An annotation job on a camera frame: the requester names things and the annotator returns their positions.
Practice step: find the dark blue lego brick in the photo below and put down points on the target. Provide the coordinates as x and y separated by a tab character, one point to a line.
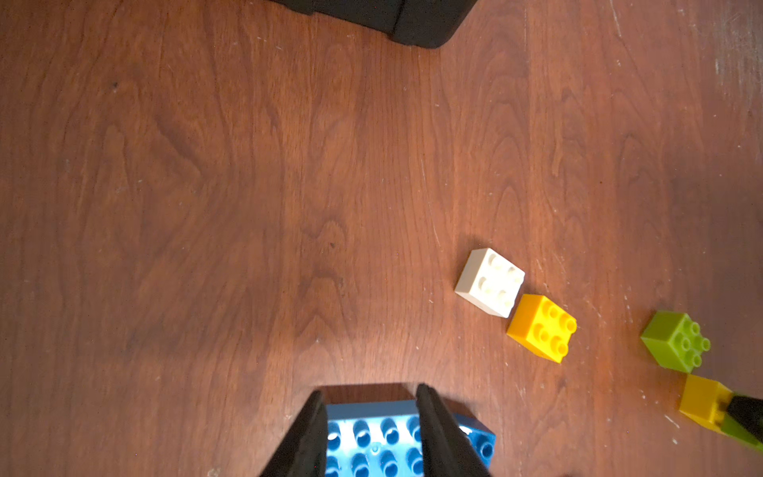
482	439

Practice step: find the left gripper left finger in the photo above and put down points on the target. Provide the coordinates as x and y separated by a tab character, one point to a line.
303	450

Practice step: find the yellow lego brick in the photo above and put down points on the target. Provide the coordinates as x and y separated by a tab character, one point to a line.
704	401
542	327

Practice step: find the black grey toolbox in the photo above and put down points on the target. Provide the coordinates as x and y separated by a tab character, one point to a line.
427	24

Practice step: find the green lego brick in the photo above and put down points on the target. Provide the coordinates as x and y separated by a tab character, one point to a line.
730	427
675	341

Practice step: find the black lego brick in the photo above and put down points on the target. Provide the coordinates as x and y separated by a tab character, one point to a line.
747	412

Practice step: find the light blue long lego brick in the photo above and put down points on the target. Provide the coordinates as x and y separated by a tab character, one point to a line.
374	439

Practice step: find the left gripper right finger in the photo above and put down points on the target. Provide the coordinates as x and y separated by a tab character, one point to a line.
446	450

